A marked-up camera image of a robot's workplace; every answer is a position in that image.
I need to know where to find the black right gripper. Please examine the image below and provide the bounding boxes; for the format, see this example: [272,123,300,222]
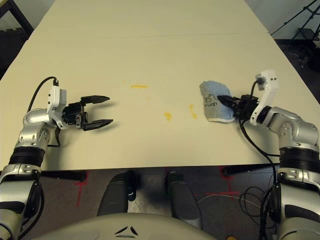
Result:
[216,94,260,119]

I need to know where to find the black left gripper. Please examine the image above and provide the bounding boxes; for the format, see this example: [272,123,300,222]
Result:
[60,94,114,133]

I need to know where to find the blue grey printed rag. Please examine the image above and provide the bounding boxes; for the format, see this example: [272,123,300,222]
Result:
[198,80,237,124]

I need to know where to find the short curved yellow liquid streak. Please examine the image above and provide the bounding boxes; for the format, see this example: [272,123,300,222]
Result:
[188,103,198,119]

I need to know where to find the black table foot bar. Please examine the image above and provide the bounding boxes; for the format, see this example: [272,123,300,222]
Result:
[222,163,281,177]

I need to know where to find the dark grey robot left leg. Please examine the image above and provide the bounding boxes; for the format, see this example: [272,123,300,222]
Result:
[96,170,141,217]

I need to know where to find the dark grey robot leg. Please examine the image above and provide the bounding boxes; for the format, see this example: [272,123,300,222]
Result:
[166,170,204,229]
[96,170,141,217]

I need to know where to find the black tripod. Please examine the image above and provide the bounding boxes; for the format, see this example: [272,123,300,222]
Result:
[270,0,320,41]

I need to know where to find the dark grey robot right leg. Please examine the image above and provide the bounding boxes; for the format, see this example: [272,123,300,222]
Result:
[166,170,204,229]

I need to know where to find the black foam floor mat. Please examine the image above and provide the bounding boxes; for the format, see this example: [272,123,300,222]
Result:
[0,28,30,74]

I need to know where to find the beige robot torso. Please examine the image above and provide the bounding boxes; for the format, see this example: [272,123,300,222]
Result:
[24,211,209,240]

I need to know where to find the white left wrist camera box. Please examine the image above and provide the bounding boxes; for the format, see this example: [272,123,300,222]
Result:
[46,85,69,130]

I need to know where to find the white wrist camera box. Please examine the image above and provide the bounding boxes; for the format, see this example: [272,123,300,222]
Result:
[46,85,69,130]
[249,69,279,126]

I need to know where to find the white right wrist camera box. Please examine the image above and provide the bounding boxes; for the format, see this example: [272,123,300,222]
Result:
[249,69,279,126]

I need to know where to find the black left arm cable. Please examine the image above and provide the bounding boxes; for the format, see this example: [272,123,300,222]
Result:
[26,76,61,149]

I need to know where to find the tangled floor cables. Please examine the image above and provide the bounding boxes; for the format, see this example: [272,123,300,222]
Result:
[199,184,283,240]

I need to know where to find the neighbouring table with black frame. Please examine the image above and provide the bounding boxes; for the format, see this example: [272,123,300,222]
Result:
[0,0,35,39]

